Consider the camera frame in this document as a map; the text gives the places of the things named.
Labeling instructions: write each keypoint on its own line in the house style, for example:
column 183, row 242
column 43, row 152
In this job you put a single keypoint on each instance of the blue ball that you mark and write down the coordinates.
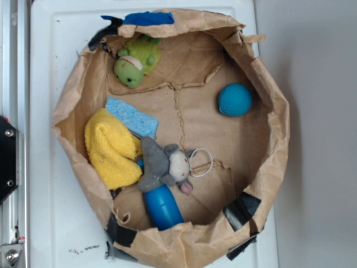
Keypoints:
column 235, row 100

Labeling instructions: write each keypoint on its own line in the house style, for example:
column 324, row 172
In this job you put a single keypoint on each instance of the grey plush mouse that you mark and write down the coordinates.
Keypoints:
column 177, row 161

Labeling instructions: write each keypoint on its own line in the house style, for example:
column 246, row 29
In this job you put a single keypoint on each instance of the light blue sponge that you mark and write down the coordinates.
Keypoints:
column 138, row 123

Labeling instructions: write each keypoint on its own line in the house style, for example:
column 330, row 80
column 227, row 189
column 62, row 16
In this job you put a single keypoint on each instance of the yellow fuzzy cloth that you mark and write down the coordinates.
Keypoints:
column 112, row 150

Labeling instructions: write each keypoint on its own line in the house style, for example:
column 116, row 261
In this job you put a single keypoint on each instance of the brown paper bag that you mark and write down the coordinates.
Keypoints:
column 202, row 52

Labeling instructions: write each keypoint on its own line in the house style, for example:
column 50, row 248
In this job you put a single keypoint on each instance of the blue plastic capsule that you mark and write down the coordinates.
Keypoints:
column 160, row 202

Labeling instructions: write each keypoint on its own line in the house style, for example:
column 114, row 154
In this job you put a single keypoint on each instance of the white plastic tray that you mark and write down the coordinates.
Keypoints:
column 64, row 230

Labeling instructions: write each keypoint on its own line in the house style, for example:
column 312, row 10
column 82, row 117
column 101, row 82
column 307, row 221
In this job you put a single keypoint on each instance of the black metal bracket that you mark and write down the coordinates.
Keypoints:
column 9, row 159

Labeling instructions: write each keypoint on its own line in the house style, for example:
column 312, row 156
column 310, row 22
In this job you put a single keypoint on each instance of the aluminium frame rail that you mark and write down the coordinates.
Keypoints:
column 15, row 67

